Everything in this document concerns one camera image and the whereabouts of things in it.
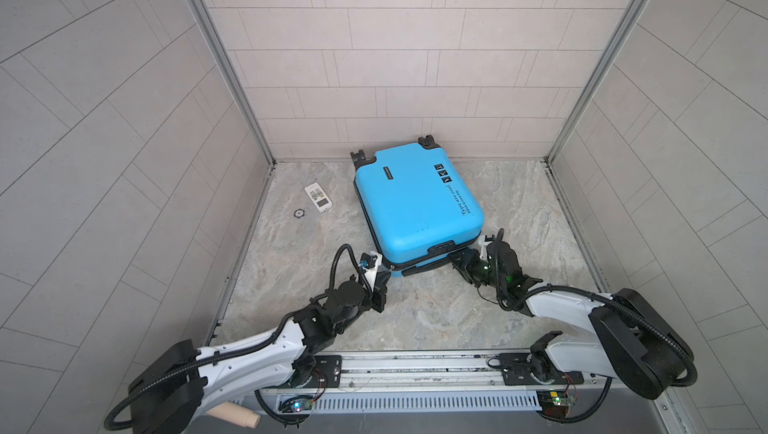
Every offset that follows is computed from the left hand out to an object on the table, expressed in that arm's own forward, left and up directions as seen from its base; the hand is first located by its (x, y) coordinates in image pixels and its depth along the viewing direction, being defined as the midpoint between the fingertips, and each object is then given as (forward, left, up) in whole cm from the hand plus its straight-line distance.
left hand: (398, 275), depth 78 cm
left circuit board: (-27, +22, -5) cm, 35 cm away
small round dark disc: (+25, +34, -8) cm, 43 cm away
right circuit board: (-26, -36, -9) cm, 46 cm away
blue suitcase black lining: (+15, -6, +9) cm, 18 cm away
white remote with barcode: (+30, +28, -8) cm, 42 cm away
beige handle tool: (-29, +35, -5) cm, 46 cm away
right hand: (+6, -14, -4) cm, 16 cm away
